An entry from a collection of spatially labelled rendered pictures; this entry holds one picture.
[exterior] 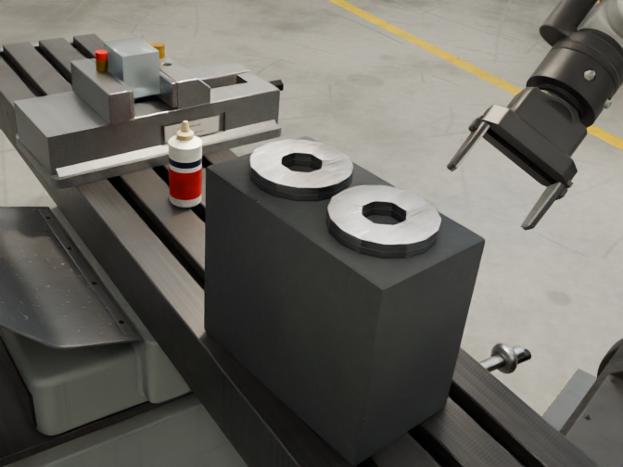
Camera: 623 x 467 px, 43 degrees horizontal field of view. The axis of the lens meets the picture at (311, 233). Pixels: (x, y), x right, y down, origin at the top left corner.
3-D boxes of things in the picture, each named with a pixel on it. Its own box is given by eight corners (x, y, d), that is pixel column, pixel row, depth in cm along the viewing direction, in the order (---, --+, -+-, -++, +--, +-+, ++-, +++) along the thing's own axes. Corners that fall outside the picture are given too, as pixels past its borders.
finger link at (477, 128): (450, 172, 89) (481, 131, 90) (459, 168, 86) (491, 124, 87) (438, 164, 89) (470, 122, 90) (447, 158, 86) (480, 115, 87)
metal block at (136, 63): (140, 78, 111) (138, 36, 108) (160, 94, 107) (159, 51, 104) (105, 83, 108) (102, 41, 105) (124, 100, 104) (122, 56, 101)
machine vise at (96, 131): (232, 98, 128) (234, 32, 122) (284, 135, 118) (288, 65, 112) (14, 143, 109) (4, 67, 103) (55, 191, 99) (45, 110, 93)
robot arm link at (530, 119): (546, 196, 93) (602, 119, 95) (585, 183, 84) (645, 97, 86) (463, 130, 93) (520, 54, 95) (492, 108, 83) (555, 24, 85)
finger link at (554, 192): (528, 223, 86) (560, 180, 87) (517, 227, 89) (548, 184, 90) (540, 233, 86) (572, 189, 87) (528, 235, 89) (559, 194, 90)
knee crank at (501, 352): (514, 348, 151) (522, 324, 148) (538, 368, 147) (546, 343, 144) (427, 388, 140) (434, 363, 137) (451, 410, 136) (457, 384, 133)
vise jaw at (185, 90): (168, 71, 117) (168, 45, 115) (210, 103, 109) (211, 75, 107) (131, 78, 114) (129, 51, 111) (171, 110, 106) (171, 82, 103)
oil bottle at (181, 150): (192, 189, 103) (192, 111, 97) (207, 204, 100) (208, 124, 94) (163, 196, 101) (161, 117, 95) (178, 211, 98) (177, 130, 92)
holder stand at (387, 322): (294, 288, 86) (309, 120, 76) (448, 407, 73) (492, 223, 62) (202, 330, 79) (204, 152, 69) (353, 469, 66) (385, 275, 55)
